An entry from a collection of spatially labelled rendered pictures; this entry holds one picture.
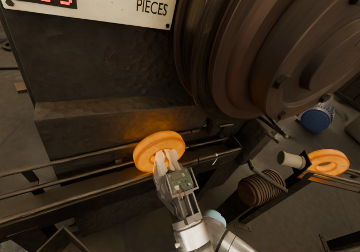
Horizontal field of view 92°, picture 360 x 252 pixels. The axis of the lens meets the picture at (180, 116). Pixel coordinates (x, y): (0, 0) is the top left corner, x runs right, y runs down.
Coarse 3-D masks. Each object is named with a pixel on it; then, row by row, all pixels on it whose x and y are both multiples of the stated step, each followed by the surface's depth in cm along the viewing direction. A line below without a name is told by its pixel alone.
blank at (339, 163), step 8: (312, 152) 72; (320, 152) 70; (328, 152) 69; (336, 152) 69; (312, 160) 71; (320, 160) 71; (328, 160) 70; (336, 160) 69; (344, 160) 68; (312, 168) 74; (320, 168) 76; (328, 168) 74; (336, 168) 72; (344, 168) 71
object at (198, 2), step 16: (192, 0) 26; (208, 0) 22; (224, 0) 23; (192, 16) 27; (208, 16) 24; (192, 32) 25; (208, 32) 25; (192, 48) 26; (208, 48) 28; (192, 64) 28; (208, 64) 30; (192, 80) 31; (192, 96) 35; (208, 96) 36; (208, 112) 40
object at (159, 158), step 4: (156, 152) 49; (160, 152) 46; (156, 156) 48; (160, 156) 46; (156, 160) 48; (160, 160) 47; (160, 164) 47; (164, 164) 48; (160, 168) 47; (164, 168) 45; (160, 172) 46; (164, 172) 45
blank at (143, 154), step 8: (152, 136) 47; (160, 136) 47; (168, 136) 47; (176, 136) 49; (144, 144) 46; (152, 144) 46; (160, 144) 47; (168, 144) 48; (176, 144) 50; (184, 144) 52; (136, 152) 47; (144, 152) 46; (152, 152) 48; (136, 160) 47; (144, 160) 49; (152, 160) 52; (144, 168) 52; (152, 168) 54
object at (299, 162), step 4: (280, 152) 77; (284, 152) 74; (280, 156) 76; (284, 156) 73; (288, 156) 73; (292, 156) 74; (296, 156) 74; (300, 156) 75; (280, 160) 75; (284, 160) 73; (288, 160) 73; (292, 160) 73; (296, 160) 73; (300, 160) 73; (304, 160) 73; (280, 164) 75; (284, 164) 73; (288, 164) 74; (292, 164) 73; (296, 164) 73; (300, 164) 73; (304, 164) 72; (296, 168) 76; (300, 168) 74
